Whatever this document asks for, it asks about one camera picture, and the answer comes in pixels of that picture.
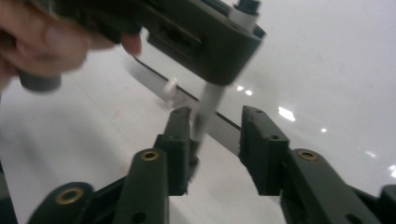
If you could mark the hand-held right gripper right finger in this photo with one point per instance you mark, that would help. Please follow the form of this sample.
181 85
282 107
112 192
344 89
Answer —
264 155

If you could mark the white whiteboard stand clip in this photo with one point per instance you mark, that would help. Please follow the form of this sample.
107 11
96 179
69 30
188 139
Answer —
170 88

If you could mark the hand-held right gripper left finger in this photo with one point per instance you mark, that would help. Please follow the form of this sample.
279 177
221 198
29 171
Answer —
177 155

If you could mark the white whiteboard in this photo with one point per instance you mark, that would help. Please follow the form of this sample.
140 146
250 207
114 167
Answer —
311 62

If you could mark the white marker with black cap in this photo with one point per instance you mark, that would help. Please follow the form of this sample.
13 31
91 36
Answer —
211 102

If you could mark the white table cover sheet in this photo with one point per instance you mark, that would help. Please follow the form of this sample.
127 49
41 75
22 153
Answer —
62 133

